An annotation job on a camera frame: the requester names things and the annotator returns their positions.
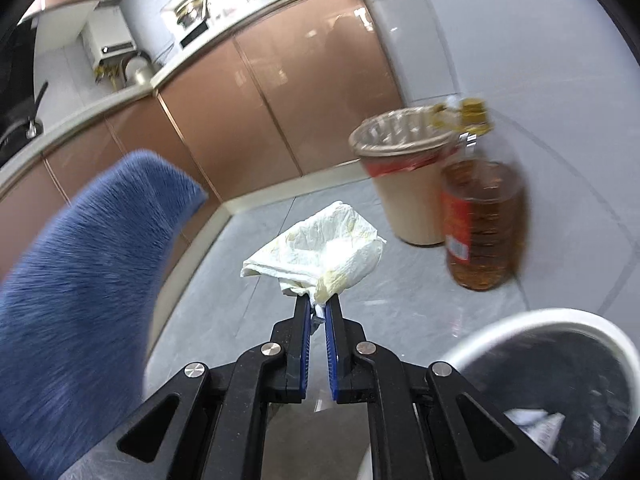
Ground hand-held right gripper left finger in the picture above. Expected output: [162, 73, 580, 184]
[65, 296, 313, 480]

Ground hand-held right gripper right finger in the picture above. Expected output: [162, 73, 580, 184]
[324, 296, 573, 480]

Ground white tissue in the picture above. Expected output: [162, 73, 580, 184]
[241, 201, 388, 311]

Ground white bin with black liner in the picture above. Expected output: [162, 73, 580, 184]
[435, 308, 638, 480]

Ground beige trash bin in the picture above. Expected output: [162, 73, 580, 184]
[348, 106, 463, 247]

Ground cooking oil bottle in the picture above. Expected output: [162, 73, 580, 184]
[432, 97, 528, 292]

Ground blue fleece blanket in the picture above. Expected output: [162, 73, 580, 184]
[0, 149, 210, 480]

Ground copper base cabinets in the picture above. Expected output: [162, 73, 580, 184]
[0, 0, 406, 281]

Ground rice cooker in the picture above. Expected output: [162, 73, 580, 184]
[120, 50, 156, 88]

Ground black frying pan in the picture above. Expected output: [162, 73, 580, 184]
[0, 80, 49, 166]

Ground white water heater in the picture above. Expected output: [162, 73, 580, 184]
[80, 7, 138, 68]

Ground black range hood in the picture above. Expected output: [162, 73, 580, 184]
[0, 15, 38, 126]

